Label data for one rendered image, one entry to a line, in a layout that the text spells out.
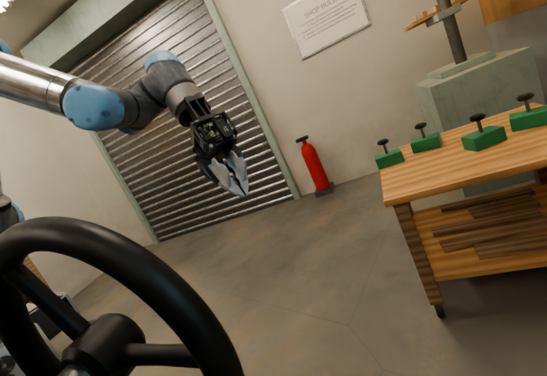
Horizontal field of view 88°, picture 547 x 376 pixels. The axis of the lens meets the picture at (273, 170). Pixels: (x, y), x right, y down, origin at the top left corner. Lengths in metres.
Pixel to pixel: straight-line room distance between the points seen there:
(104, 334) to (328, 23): 2.67
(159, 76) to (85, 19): 2.96
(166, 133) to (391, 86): 2.37
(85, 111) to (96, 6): 2.97
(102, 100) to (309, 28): 2.40
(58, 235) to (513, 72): 1.96
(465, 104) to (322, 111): 1.30
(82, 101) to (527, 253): 1.30
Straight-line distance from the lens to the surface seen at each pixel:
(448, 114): 1.90
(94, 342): 0.33
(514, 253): 1.27
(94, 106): 0.54
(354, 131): 2.81
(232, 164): 0.56
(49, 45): 3.96
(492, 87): 1.95
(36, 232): 0.28
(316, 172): 2.75
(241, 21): 2.98
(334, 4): 2.80
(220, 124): 0.54
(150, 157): 3.64
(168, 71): 0.64
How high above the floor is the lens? 0.95
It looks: 11 degrees down
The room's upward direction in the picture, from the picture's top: 25 degrees counter-clockwise
